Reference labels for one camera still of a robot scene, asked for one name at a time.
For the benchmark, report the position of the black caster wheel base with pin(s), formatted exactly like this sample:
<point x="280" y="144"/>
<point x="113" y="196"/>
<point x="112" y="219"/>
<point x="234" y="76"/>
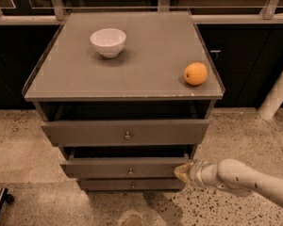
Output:
<point x="0" y="201"/>

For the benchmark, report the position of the orange fruit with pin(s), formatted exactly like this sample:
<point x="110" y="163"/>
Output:
<point x="196" y="73"/>

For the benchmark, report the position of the grey top drawer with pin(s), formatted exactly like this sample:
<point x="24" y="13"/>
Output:
<point x="125" y="133"/>

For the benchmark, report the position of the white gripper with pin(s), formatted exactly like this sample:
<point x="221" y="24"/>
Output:
<point x="197" y="171"/>

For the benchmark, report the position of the white pole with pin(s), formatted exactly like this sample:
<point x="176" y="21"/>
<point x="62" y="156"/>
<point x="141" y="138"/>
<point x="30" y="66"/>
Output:
<point x="273" y="100"/>

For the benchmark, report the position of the grey drawer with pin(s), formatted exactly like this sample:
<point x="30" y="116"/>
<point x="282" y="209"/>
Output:
<point x="165" y="184"/>
<point x="125" y="133"/>
<point x="120" y="163"/>

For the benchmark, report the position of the white ceramic bowl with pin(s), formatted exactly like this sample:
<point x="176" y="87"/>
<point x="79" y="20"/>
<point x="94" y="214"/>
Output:
<point x="108" y="42"/>

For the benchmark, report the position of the metal window frame rail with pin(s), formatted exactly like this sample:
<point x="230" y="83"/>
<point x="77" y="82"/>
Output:
<point x="29" y="12"/>

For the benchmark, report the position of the grey drawer cabinet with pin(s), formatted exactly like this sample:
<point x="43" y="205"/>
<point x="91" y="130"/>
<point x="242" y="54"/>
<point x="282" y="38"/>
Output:
<point x="72" y="82"/>

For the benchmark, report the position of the grey bottom drawer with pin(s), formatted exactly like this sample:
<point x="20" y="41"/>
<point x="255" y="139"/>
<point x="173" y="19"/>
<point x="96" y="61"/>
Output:
<point x="165" y="184"/>

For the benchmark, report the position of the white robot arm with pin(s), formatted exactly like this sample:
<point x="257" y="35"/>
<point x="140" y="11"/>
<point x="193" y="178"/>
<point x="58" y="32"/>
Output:
<point x="231" y="176"/>

